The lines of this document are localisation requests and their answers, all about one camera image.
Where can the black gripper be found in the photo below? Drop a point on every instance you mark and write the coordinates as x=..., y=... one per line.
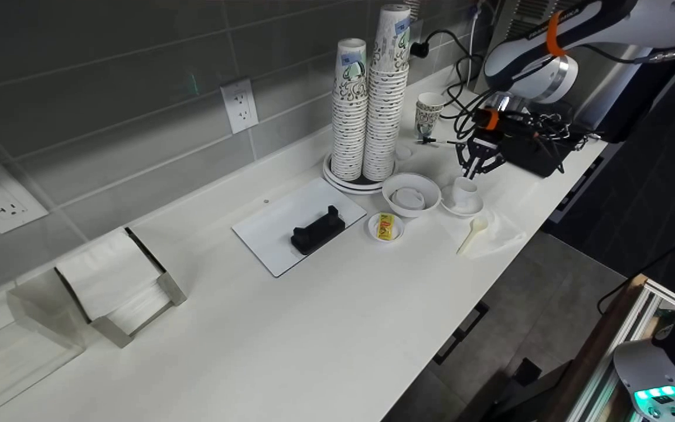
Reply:
x=527, y=142

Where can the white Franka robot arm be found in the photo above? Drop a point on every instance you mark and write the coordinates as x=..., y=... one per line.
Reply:
x=586, y=35

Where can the white robot base green light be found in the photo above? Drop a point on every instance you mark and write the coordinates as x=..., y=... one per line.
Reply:
x=665, y=376

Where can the white tea cup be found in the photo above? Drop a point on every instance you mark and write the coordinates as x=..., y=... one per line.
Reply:
x=465, y=190

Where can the white lidded cup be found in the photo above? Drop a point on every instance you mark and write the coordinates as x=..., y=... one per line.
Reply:
x=461, y=206

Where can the single patterned paper cup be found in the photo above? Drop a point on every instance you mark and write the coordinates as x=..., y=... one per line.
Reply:
x=430, y=114

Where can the tall patterned paper cup stack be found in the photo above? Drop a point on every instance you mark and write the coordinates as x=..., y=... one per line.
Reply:
x=385, y=101

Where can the short patterned paper cup stack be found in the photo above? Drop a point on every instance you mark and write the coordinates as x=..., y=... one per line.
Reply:
x=348, y=117

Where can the white plastic spoon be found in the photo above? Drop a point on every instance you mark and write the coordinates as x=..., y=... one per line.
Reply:
x=471, y=233

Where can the white bowl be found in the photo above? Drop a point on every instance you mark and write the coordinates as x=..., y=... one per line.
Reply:
x=411, y=196

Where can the clear plastic sheet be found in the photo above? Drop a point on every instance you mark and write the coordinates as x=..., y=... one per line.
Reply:
x=504, y=236

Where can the yellow food piece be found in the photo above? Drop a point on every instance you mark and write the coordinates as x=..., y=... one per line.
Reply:
x=385, y=225

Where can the small white dish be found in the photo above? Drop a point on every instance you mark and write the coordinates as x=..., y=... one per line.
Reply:
x=373, y=225

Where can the black power plug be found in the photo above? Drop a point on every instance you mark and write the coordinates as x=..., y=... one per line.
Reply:
x=419, y=47

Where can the white plate stack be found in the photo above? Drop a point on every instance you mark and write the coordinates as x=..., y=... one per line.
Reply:
x=351, y=185

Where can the dark cabinet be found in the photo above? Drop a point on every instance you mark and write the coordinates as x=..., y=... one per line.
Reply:
x=649, y=178

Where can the black block object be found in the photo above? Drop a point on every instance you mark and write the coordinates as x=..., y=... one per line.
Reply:
x=316, y=230

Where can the white cutting board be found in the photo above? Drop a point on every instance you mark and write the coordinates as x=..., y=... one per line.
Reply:
x=275, y=225

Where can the white napkin holder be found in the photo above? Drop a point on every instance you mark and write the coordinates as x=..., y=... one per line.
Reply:
x=118, y=281

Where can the clear acrylic holder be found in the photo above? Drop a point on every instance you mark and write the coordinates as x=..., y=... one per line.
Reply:
x=17, y=343

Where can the wooden cart frame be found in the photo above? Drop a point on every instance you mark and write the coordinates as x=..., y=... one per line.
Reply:
x=610, y=343

